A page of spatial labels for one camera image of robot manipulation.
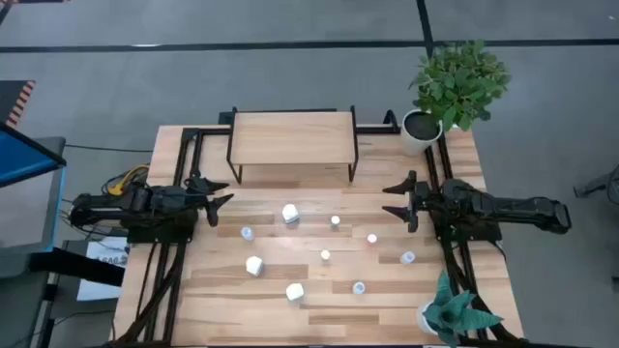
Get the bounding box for black orange striped mat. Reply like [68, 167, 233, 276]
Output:
[0, 79, 38, 130]

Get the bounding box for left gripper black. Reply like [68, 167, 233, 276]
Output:
[150, 176, 235, 228]

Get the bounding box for computer monitor blue screen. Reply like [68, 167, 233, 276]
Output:
[0, 120, 68, 253]

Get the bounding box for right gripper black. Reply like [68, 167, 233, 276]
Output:
[381, 169, 449, 234]

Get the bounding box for yellow cable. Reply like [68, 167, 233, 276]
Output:
[106, 163, 150, 197]

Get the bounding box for leafy green plant white pot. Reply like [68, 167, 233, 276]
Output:
[399, 39, 513, 158]

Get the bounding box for black metal rig frame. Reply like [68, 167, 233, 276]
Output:
[113, 108, 531, 348]

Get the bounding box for grey chair base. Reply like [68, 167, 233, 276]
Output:
[573, 163, 619, 214]

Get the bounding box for white paper sheet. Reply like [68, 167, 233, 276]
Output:
[76, 236, 131, 302]

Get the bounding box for thin black floor cable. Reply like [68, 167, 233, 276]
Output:
[65, 143, 152, 154]

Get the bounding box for snake plant small white pot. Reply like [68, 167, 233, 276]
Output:
[416, 270, 505, 348]

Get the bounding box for wooden shelf black metal legs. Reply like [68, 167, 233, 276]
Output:
[225, 104, 360, 187]

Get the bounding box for black stand beam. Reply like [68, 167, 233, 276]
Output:
[28, 246, 126, 287]

